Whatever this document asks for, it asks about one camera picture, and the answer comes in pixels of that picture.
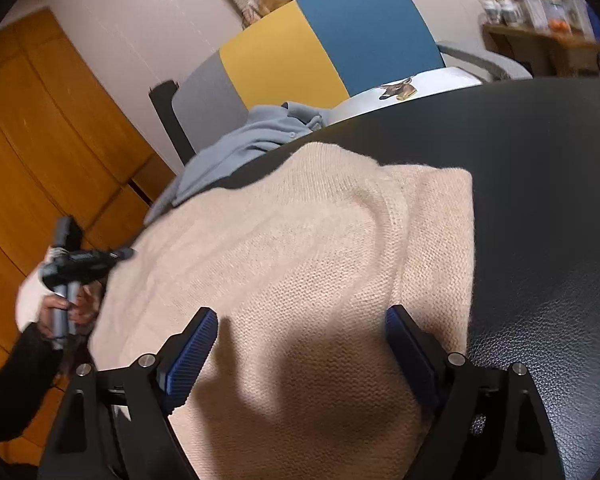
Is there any light blue garment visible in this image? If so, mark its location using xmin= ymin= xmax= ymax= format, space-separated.
xmin=144 ymin=101 xmax=326 ymax=226

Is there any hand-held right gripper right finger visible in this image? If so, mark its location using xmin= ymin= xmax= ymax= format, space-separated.
xmin=385 ymin=304 xmax=566 ymax=480

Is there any beige knitted sweater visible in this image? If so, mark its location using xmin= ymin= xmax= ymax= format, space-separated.
xmin=87 ymin=141 xmax=476 ymax=480

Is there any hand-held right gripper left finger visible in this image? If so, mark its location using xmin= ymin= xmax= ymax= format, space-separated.
xmin=37 ymin=306 xmax=220 ymax=480

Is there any person's left hand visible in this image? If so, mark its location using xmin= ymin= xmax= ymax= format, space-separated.
xmin=38 ymin=284 xmax=102 ymax=339

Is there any person's left forearm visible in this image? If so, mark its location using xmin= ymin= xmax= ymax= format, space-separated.
xmin=0 ymin=322 xmax=76 ymax=443

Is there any white deer print pillow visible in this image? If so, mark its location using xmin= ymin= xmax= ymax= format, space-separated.
xmin=327 ymin=66 xmax=483 ymax=126

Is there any orange wooden wardrobe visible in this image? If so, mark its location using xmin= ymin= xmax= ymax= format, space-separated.
xmin=0 ymin=7 xmax=178 ymax=461

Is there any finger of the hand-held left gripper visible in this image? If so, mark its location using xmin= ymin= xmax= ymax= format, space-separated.
xmin=101 ymin=246 xmax=137 ymax=267

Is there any brown wooden desk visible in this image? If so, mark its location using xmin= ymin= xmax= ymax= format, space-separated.
xmin=481 ymin=22 xmax=600 ymax=81

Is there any blue yellow grey armchair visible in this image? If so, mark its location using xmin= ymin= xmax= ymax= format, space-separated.
xmin=149 ymin=0 xmax=533 ymax=211

